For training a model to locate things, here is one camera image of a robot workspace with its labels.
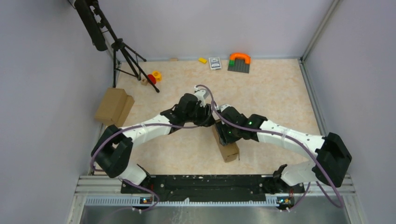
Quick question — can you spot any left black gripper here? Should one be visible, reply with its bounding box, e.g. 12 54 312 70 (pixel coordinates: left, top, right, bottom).
184 102 216 127

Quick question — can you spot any brown cardboard box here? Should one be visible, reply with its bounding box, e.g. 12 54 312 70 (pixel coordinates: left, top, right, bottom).
94 88 135 127
212 119 240 163

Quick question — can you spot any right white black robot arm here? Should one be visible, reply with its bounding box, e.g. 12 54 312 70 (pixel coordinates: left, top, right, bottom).
216 105 352 192

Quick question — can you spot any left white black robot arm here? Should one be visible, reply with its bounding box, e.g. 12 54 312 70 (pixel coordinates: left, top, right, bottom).
91 89 214 193

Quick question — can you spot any playing card deck box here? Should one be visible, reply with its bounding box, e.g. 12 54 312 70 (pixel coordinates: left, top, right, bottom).
208 57 222 70

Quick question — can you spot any folded brown cardboard box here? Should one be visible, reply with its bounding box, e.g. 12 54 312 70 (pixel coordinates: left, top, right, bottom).
94 88 135 127

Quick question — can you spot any yellow round toy disc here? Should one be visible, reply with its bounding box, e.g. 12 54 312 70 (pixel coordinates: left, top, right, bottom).
152 70 162 82

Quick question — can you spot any red round toy disc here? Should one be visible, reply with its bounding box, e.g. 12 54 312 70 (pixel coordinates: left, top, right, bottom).
147 74 157 85

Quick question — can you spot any yellow small block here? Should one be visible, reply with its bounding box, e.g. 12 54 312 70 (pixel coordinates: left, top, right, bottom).
198 57 207 64

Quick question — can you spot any small wooden cube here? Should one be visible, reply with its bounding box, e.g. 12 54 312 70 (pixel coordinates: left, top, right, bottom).
140 79 148 86

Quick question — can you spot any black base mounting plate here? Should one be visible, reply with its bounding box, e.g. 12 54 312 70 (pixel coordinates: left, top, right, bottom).
120 175 305 203

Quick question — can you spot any grey building baseplate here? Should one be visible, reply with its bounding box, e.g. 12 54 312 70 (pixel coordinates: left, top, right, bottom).
227 59 250 74

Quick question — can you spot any orange arch block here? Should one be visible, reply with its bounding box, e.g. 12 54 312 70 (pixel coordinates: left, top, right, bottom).
229 52 251 64

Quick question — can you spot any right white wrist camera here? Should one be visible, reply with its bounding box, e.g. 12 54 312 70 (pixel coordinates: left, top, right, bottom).
216 104 230 113

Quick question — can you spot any black camera tripod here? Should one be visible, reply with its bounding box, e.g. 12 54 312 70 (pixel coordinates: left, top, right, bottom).
69 0 160 93

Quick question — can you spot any aluminium frame rail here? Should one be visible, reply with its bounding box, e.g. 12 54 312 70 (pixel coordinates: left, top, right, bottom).
66 173 366 224

